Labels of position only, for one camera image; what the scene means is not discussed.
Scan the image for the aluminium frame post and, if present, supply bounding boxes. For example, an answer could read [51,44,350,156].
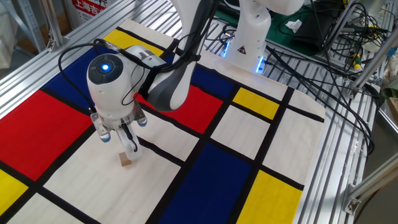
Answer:
[349,29,398,95]

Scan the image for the Mondrian pattern cloth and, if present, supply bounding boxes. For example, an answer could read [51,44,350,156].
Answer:
[0,18,326,224]

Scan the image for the yellow green screwdriver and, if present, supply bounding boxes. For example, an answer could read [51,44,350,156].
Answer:
[350,52,363,70]

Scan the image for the perforated steel rack post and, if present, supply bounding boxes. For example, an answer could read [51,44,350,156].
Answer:
[0,0,48,54]

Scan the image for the small wooden block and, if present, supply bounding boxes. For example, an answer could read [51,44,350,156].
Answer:
[119,151,133,167]

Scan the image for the flange bracket with blue cap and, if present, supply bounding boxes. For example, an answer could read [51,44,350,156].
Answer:
[133,101,149,128]

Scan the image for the red white sign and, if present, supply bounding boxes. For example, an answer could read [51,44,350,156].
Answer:
[66,0,109,24]

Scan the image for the crumpled white paper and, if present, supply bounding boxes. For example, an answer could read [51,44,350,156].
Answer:
[285,19,303,34]

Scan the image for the tangled black cables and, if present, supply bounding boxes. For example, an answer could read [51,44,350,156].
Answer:
[217,0,391,157]

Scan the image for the aluminium beam with bracket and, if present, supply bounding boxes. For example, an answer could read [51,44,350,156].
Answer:
[341,152,398,216]

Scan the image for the green mat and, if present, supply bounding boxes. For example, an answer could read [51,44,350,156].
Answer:
[214,0,332,57]

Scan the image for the black pouch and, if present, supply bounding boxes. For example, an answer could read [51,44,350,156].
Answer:
[292,8,341,54]

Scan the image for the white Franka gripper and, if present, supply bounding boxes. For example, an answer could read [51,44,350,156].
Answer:
[116,123,144,162]

